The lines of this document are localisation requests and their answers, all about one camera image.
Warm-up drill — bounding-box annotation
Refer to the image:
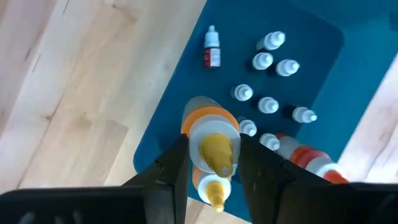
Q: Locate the black small dropper bottle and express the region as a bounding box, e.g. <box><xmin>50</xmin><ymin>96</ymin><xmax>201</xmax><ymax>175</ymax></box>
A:
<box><xmin>230</xmin><ymin>83</ymin><xmax>254</xmax><ymax>103</ymax></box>

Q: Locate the green-label small dropper bottle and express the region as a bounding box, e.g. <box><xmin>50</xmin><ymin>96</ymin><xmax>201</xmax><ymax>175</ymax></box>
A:
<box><xmin>256</xmin><ymin>96</ymin><xmax>280</xmax><ymax>115</ymax></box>

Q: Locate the yellow-topped spool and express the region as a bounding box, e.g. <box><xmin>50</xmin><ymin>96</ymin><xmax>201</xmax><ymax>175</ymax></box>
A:
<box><xmin>192</xmin><ymin>166</ymin><xmax>233</xmax><ymax>214</ymax></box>

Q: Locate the dark white-label dropper bottle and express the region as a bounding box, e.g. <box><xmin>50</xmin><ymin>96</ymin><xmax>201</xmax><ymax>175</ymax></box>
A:
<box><xmin>284</xmin><ymin>105</ymin><xmax>319</xmax><ymax>124</ymax></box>

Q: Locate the dark blue small dropper bottle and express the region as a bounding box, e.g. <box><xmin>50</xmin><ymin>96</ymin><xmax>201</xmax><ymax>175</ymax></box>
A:
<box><xmin>251</xmin><ymin>51</ymin><xmax>275</xmax><ymax>71</ymax></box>

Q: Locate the red-label small dropper bottle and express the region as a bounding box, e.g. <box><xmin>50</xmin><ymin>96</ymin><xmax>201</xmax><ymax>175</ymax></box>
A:
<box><xmin>203</xmin><ymin>24</ymin><xmax>222</xmax><ymax>69</ymax></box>

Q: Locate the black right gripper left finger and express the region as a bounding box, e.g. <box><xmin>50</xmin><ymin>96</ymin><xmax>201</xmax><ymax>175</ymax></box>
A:
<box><xmin>123</xmin><ymin>133</ymin><xmax>191</xmax><ymax>224</ymax></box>

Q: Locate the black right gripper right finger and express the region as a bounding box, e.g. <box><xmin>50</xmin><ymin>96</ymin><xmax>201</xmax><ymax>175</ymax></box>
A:
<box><xmin>238</xmin><ymin>133</ymin><xmax>337</xmax><ymax>224</ymax></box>

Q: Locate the blue plastic bin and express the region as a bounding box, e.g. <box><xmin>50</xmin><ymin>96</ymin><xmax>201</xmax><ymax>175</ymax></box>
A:
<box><xmin>132</xmin><ymin>0</ymin><xmax>398</xmax><ymax>223</ymax></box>

